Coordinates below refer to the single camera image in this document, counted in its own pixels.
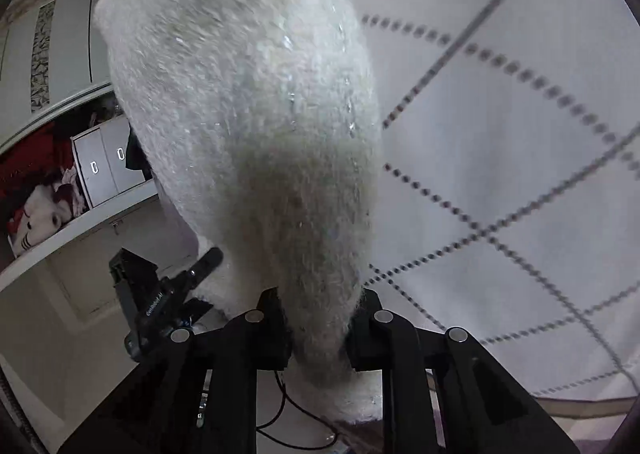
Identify cream tweed jacket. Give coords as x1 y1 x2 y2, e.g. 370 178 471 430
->
94 0 382 424

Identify red clothes in wardrobe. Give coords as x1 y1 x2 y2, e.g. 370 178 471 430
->
1 122 88 257

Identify white sliding wardrobe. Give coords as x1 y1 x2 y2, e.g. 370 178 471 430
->
0 0 196 329

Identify white quilted mat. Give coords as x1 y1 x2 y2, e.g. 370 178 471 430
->
354 0 639 401

